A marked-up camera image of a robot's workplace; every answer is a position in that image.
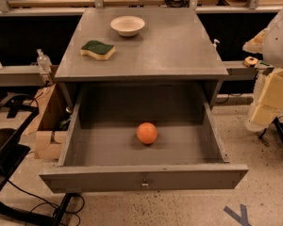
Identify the grey wooden cabinet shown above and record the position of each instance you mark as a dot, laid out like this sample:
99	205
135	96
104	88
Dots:
173	45

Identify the small white spray bottle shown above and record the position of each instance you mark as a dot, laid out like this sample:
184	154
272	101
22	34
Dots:
215	44

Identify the black metal stand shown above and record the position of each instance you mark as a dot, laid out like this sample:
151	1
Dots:
12	153

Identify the clear plastic bottle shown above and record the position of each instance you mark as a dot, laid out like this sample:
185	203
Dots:
44	61

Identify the orange fruit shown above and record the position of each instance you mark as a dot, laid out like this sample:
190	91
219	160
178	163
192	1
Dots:
147	133

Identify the cardboard box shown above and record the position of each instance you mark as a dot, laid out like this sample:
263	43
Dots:
50	134

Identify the white paper bowl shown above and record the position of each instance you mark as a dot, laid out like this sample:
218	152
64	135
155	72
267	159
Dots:
127	26

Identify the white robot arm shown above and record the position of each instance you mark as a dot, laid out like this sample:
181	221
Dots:
268	90

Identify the metal drawer knob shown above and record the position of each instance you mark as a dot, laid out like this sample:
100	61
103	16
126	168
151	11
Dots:
144	183

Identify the green and yellow sponge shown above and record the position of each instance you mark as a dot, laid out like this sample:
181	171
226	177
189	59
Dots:
97	50

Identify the grey open top drawer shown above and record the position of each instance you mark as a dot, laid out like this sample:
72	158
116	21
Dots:
102	151

